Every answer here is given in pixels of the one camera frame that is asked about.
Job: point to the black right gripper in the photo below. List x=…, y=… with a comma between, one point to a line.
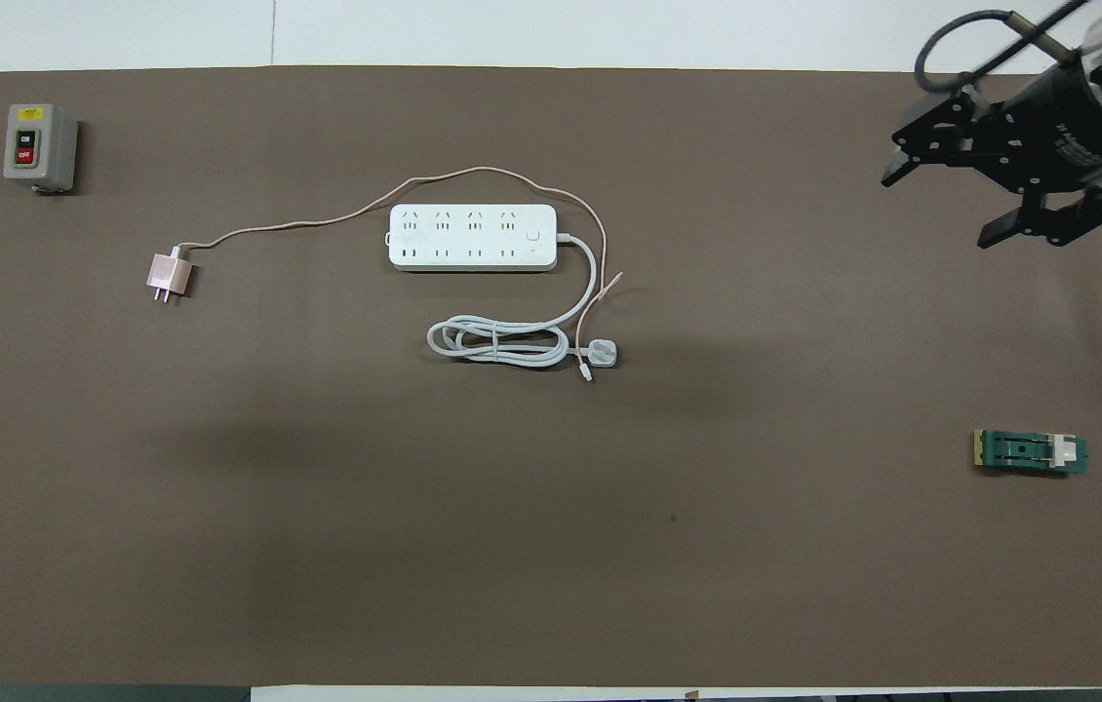
x=1058, y=132

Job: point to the pink charger adapter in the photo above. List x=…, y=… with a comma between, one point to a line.
x=171, y=276

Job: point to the white power strip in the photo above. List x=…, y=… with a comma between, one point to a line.
x=473, y=237

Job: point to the brown table mat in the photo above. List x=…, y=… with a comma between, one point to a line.
x=551, y=546

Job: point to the grey on-off switch box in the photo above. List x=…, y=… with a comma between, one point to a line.
x=39, y=146

